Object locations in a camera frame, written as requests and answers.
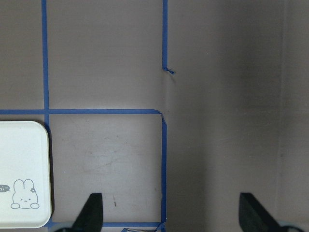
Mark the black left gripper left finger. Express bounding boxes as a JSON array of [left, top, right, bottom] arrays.
[[71, 193, 103, 232]]

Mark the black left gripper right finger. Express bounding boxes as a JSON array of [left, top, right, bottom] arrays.
[[239, 192, 281, 232]]

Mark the cream plastic tray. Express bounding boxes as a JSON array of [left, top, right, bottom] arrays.
[[0, 121, 52, 229]]

